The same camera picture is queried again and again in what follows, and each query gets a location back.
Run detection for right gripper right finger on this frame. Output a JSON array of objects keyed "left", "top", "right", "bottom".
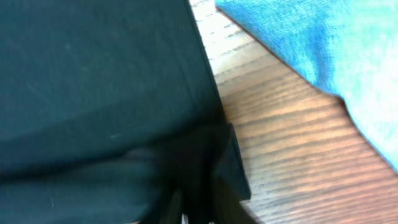
[{"left": 212, "top": 178, "right": 257, "bottom": 224}]

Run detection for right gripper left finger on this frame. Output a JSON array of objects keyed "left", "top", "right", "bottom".
[{"left": 155, "top": 188, "right": 183, "bottom": 224}]

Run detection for black t-shirt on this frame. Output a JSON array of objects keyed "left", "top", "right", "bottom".
[{"left": 1, "top": 0, "right": 251, "bottom": 223}]

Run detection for blue denim jeans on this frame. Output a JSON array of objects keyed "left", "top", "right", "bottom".
[{"left": 216, "top": 0, "right": 397, "bottom": 169}]

